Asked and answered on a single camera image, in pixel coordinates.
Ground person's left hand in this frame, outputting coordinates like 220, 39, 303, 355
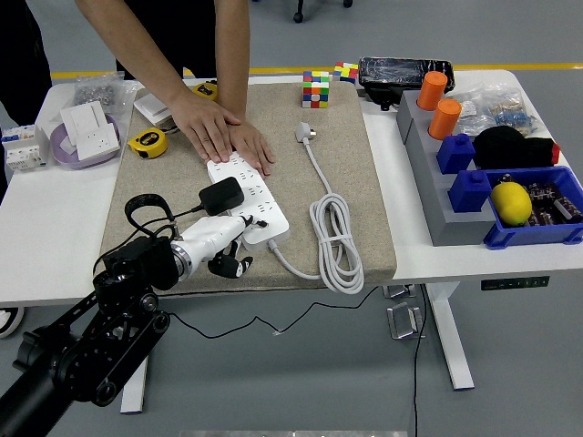
230, 120, 277, 178

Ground person's right hand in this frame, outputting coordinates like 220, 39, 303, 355
170, 88, 241, 163

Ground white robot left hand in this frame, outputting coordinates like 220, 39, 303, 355
175, 214, 269, 279

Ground black plug adapter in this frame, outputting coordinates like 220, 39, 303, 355
199, 176, 246, 216

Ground white power strip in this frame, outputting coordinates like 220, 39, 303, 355
207, 152, 292, 254

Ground thin black adapter cord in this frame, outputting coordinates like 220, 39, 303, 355
154, 204, 386, 340

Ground white three-pin plug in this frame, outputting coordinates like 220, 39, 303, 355
294, 120, 319, 145

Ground yellow tape measure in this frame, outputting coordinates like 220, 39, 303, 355
127, 127, 169, 159
193, 80, 219, 102

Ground grey-brown mat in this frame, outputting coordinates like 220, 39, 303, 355
99, 82, 397, 296

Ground colourful puzzle cube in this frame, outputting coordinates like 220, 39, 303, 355
302, 69, 332, 110
332, 61, 361, 86

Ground person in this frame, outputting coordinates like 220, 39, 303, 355
116, 0, 220, 81
0, 0, 54, 197

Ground clear bag metal screws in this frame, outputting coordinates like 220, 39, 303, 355
73, 72, 138, 116

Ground white blank panel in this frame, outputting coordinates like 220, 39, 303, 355
61, 100, 110, 137

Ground black chair base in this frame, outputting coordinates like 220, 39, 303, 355
292, 0, 354, 23

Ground purple bowl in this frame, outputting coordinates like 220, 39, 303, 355
49, 113, 122, 171

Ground black film-wrapped box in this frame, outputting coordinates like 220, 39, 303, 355
358, 56, 456, 113

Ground white circuit breaker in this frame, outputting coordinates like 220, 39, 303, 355
0, 124, 51, 172

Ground orange cylinder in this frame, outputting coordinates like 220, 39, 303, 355
417, 70, 450, 111
427, 98, 464, 141

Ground grey stepped block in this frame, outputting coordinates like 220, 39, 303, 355
395, 88, 499, 247

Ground blue plastic block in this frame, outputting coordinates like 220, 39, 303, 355
436, 132, 476, 175
448, 168, 495, 214

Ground white shoe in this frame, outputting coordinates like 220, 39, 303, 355
0, 305, 25, 339

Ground clear bag white parts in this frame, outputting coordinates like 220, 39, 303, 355
455, 90, 496, 136

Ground black fabric item red tip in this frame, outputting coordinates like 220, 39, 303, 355
473, 126, 561, 170

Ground clear bag blue parts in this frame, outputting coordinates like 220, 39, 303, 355
474, 83, 545, 137

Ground yellow lemon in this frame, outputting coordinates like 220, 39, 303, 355
490, 181, 534, 227

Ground black table control panel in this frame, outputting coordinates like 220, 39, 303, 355
480, 275, 550, 291

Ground blue plastic bin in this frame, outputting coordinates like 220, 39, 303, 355
483, 165, 583, 250

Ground dark electronic parts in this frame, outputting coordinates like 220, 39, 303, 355
524, 180, 583, 228

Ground white wall switch panel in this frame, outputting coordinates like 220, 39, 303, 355
133, 89, 174, 120

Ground white wall socket panel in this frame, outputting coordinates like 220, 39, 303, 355
73, 123, 121, 161

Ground white coiled power cord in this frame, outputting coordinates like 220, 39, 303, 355
268, 136, 365, 296

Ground metal bracket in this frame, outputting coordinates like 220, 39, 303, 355
381, 284, 416, 300
385, 302, 427, 340

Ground black hanging cable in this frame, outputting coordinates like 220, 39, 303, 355
411, 284, 430, 437

